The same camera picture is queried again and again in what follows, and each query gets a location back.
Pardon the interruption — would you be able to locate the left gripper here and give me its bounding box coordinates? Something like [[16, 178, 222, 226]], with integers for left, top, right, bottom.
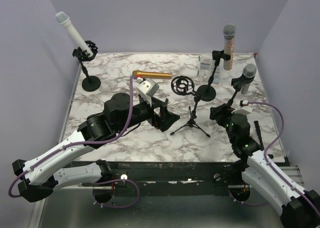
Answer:
[[115, 94, 180, 133]]

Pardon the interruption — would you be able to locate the black tripod shock-mount stand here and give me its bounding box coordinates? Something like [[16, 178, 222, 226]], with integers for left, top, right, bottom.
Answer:
[[169, 75, 211, 139]]

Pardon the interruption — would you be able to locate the gold microphone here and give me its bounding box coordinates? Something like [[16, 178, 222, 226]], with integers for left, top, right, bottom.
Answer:
[[132, 70, 172, 79]]

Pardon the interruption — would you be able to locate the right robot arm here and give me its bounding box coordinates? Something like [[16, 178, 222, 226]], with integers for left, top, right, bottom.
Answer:
[[209, 101, 320, 228]]

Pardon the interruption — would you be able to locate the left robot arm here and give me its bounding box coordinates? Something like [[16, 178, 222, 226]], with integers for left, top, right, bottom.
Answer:
[[12, 92, 180, 203]]

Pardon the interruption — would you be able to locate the black round-base clip stand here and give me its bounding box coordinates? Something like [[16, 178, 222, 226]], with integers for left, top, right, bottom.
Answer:
[[196, 50, 231, 102]]

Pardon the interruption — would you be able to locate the grey microphone silver head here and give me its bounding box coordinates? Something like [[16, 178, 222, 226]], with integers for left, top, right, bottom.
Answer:
[[240, 63, 257, 95]]

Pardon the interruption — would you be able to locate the glitter microphone silver head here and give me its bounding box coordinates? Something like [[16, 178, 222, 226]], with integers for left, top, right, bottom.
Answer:
[[222, 24, 236, 71]]

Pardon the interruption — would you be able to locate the white microphone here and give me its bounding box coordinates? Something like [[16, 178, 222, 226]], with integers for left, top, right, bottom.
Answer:
[[55, 11, 93, 58]]

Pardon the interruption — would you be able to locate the black hex key tool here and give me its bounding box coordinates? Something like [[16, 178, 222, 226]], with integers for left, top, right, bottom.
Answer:
[[254, 120, 265, 151]]

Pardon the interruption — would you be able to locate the clear plastic organizer box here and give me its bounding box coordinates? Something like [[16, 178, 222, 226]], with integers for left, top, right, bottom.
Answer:
[[197, 54, 223, 84]]

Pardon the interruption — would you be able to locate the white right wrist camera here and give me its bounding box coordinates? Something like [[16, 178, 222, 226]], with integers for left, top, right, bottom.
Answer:
[[232, 100, 253, 116]]

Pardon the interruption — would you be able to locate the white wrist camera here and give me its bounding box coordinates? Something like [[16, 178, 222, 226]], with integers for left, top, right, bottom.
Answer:
[[135, 77, 160, 106], [232, 100, 253, 116]]

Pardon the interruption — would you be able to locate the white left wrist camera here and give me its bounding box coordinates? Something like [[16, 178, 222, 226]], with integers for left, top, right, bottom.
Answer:
[[135, 77, 160, 106]]

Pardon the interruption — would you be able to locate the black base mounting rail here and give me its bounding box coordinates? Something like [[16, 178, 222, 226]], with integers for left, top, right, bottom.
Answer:
[[49, 160, 249, 200]]

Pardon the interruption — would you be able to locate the black shock-mount stand left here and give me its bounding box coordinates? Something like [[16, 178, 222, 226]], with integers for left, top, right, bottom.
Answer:
[[72, 39, 102, 92]]

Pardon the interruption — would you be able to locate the aluminium extrusion rail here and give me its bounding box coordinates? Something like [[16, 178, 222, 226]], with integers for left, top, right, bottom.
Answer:
[[279, 166, 301, 176]]

